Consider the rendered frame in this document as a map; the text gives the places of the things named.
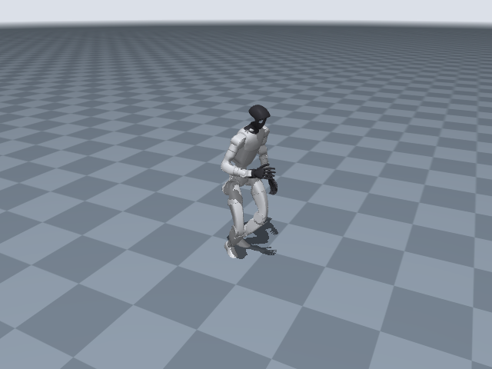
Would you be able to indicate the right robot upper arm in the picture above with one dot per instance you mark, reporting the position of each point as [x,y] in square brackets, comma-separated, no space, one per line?
[236,143]

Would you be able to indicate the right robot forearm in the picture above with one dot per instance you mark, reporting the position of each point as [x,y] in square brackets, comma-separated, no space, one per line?
[235,171]

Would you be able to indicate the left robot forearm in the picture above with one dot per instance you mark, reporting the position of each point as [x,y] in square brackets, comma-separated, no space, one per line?
[264,160]

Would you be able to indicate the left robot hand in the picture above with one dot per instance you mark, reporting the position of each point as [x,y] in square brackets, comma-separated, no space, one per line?
[273,185]

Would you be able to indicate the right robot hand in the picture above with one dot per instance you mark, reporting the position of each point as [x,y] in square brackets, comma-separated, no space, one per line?
[260,172]

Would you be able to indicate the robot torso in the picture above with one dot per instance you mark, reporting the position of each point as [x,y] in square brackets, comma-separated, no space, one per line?
[247,153]

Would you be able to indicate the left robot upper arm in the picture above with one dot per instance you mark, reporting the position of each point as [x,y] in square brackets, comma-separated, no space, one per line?
[263,149]

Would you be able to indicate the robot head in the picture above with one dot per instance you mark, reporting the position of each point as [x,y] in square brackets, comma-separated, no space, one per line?
[259,113]

